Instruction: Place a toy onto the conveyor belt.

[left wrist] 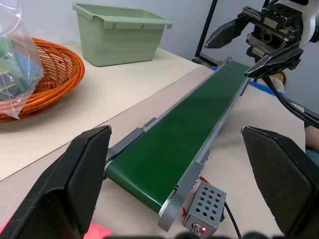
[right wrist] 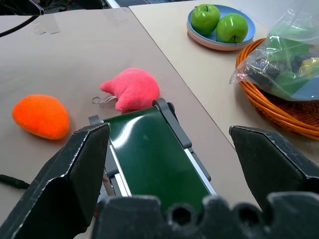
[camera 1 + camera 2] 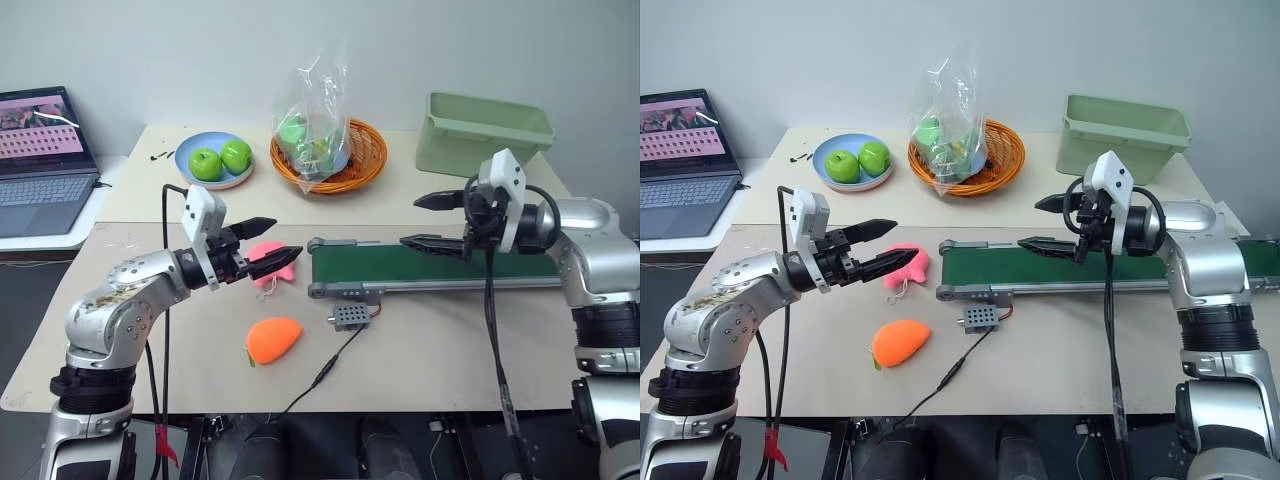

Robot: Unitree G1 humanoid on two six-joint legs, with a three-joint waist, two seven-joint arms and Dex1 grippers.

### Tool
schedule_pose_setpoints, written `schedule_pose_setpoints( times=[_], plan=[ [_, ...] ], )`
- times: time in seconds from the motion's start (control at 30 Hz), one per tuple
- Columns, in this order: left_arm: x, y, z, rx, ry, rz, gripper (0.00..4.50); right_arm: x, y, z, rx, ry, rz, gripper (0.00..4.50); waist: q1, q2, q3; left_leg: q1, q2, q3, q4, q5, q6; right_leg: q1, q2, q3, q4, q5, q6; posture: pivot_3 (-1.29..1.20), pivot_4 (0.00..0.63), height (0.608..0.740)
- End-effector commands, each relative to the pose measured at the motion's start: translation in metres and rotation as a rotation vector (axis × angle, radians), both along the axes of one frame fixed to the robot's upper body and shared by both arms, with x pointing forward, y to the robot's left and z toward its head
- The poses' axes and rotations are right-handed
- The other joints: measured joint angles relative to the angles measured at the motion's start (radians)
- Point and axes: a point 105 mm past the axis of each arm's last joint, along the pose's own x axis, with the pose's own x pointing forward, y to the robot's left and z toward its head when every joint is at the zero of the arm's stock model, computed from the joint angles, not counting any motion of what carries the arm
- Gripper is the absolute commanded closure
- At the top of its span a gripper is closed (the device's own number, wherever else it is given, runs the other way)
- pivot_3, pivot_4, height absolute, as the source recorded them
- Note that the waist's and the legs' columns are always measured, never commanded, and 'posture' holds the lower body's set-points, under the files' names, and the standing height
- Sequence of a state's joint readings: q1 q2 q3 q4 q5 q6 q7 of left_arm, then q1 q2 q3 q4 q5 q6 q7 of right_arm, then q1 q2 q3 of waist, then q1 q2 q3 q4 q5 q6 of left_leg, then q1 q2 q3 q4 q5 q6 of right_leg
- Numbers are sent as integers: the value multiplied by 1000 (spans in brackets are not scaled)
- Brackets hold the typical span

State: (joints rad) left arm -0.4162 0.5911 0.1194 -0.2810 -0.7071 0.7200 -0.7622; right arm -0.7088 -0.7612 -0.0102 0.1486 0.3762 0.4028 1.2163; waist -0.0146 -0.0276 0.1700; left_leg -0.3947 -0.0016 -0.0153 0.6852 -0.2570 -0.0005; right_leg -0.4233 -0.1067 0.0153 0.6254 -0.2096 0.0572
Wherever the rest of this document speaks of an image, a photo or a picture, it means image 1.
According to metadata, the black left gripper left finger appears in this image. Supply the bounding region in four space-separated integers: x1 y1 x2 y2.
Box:
0 125 112 239

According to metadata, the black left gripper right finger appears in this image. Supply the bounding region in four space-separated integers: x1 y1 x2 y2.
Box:
241 125 319 239

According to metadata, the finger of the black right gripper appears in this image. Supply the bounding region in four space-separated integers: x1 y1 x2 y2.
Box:
204 16 252 49
244 42 304 79

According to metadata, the green conveyor belt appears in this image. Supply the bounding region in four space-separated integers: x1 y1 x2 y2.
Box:
104 56 251 231

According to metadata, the blue tape strip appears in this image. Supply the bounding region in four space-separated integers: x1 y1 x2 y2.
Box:
249 81 286 98

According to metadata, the person in blue trousers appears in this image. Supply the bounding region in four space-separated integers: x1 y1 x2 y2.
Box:
304 124 319 172

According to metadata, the pink soft object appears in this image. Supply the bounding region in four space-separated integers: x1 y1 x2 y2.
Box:
83 222 112 239

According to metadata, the grey perforated control box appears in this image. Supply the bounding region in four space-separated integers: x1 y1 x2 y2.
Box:
183 183 228 237

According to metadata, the pale green plastic bin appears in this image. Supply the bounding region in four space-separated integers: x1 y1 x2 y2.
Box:
72 2 173 67

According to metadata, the orange woven basket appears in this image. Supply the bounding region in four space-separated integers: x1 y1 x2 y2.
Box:
0 37 85 122

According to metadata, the clear plastic bag with items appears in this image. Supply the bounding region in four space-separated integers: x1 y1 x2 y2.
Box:
0 0 45 120

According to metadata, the black metal stand frame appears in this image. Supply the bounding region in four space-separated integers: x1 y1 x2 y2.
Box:
193 0 220 63

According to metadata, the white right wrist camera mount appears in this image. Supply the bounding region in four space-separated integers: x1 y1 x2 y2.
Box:
298 0 319 48

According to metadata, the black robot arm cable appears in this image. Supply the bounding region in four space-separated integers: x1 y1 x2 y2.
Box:
263 76 319 129

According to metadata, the black control box cable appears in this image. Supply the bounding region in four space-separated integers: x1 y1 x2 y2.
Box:
220 201 243 239

